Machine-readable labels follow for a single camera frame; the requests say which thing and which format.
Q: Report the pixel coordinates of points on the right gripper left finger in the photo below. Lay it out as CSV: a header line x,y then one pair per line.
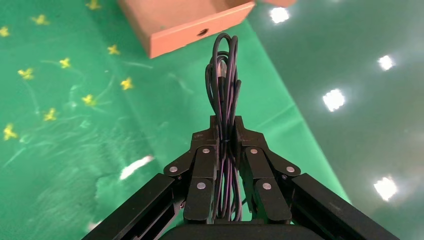
x,y
202,172

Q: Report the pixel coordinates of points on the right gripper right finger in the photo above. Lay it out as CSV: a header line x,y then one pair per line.
x,y
261,172

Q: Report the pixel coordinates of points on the brown cardboard box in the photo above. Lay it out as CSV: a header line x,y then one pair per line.
x,y
179,30

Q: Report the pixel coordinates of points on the green table mat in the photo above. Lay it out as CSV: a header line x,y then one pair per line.
x,y
165,109

